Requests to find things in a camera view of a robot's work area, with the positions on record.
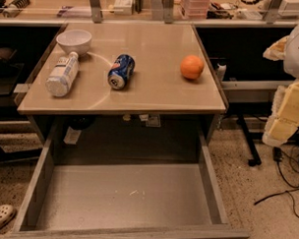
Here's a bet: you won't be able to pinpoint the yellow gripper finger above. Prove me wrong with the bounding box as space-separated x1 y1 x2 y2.
262 80 299 147

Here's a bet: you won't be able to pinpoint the blue pepsi can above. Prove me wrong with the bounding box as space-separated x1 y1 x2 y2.
107 54 135 90

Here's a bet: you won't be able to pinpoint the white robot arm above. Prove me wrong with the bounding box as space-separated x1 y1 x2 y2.
262 24 299 147

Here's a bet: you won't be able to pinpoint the open grey top drawer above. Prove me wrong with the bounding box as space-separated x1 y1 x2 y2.
10 117 249 239

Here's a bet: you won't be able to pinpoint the white box on shelf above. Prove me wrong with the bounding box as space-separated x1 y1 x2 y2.
278 0 299 18

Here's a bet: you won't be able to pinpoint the orange fruit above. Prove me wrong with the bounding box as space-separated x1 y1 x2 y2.
180 55 205 80

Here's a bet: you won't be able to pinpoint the pink stacked trays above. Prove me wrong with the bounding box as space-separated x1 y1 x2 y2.
180 0 210 20

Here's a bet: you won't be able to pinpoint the white tissue box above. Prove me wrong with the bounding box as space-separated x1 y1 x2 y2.
113 0 134 16

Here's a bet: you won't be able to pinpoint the white ceramic bowl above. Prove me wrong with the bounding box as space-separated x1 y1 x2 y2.
56 30 92 56

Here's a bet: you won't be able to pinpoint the clear plastic water bottle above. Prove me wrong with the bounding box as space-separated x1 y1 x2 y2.
45 52 79 97

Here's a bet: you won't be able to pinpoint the black ribbed cylinder tool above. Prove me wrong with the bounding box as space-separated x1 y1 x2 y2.
3 0 30 19

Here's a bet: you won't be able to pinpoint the beige perforated clog shoe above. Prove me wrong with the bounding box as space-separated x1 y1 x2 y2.
0 204 17 229

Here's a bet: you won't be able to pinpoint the black floor cable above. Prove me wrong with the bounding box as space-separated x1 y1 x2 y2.
252 146 299 222

